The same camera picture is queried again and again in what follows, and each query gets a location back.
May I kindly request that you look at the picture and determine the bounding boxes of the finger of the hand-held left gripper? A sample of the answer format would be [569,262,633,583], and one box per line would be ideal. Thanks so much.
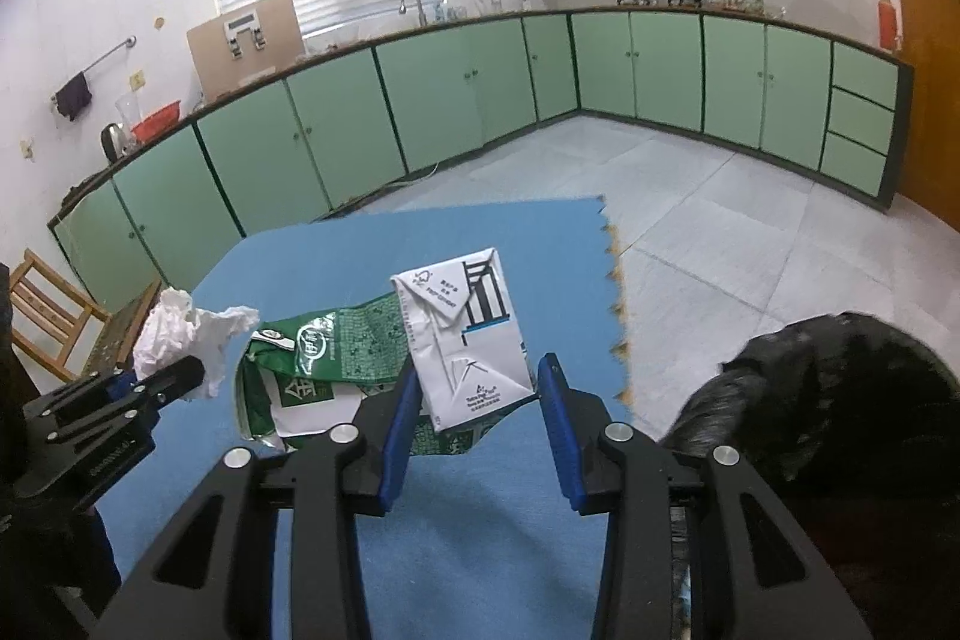
[22,370,140,420]
[45,355,207,453]

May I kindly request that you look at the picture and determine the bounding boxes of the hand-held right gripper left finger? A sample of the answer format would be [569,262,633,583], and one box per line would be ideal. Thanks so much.
[90,362,425,640]

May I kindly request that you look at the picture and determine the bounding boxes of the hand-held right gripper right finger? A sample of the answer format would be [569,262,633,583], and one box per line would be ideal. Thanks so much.
[536,353,875,640]

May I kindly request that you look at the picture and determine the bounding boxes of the white tissue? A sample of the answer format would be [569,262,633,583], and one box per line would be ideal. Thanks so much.
[133,286,261,402]

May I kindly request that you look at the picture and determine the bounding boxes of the white milk carton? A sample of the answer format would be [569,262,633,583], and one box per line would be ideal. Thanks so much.
[390,246,542,435]

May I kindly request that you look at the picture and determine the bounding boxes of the black trash bag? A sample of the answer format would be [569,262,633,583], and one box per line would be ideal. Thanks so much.
[656,310,960,640]

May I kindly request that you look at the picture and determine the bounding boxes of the wooden chair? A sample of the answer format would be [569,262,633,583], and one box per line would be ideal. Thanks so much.
[9,248,162,386]

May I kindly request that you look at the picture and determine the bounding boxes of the green milk carton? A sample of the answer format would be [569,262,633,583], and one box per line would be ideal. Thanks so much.
[236,291,526,457]

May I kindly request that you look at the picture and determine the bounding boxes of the blue table mat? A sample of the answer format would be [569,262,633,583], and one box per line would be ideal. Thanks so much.
[97,195,635,640]

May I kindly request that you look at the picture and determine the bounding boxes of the steel electric kettle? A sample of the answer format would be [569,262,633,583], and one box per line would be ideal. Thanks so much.
[100,122,130,163]

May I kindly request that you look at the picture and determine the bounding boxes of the red plastic basin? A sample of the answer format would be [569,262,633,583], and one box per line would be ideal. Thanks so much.
[131,100,183,140]

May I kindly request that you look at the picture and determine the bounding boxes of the clear plastic pitcher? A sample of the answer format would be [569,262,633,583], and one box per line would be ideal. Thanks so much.
[114,91,143,135]

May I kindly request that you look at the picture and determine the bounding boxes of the dark hanging towel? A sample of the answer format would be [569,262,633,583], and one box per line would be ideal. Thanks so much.
[54,72,93,121]

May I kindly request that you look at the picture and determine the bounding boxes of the brown cardboard box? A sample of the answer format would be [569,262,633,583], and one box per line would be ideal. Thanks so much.
[186,0,305,103]

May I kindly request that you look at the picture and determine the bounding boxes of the green lower kitchen cabinets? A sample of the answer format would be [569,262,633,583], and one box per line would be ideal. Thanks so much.
[46,6,916,311]

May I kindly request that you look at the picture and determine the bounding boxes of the wooden door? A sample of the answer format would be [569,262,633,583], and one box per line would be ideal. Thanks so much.
[870,0,960,221]

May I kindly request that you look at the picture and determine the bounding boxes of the metal towel rail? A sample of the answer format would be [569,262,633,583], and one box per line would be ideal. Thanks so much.
[51,35,138,103]

